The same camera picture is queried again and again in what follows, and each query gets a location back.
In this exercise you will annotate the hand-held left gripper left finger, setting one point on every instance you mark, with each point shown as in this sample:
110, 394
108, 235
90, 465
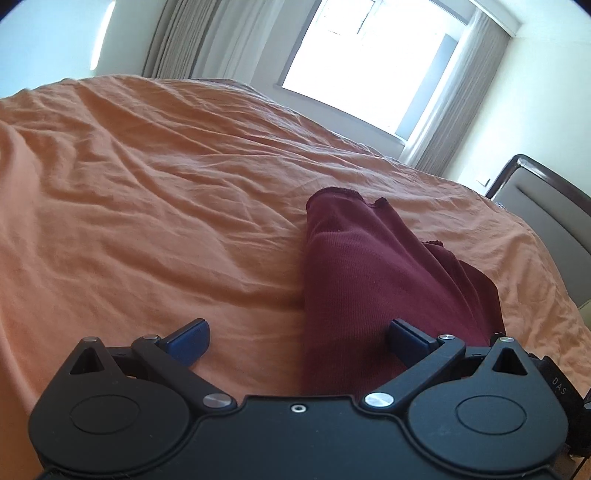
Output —
189, 342

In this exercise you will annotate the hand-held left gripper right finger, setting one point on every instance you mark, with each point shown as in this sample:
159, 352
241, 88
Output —
408, 342

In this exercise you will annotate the maroon garment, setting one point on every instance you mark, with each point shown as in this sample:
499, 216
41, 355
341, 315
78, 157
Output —
369, 267

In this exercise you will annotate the orange bed sheet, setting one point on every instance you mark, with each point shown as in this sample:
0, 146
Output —
138, 194

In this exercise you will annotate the padded wooden bed headboard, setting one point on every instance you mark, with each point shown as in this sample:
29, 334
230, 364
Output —
549, 207

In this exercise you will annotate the narrow beige curtain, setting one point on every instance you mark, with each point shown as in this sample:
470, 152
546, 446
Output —
457, 97

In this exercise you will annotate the window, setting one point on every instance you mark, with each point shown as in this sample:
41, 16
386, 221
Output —
364, 60

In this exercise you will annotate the wide beige curtain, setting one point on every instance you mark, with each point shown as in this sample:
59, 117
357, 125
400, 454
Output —
207, 41

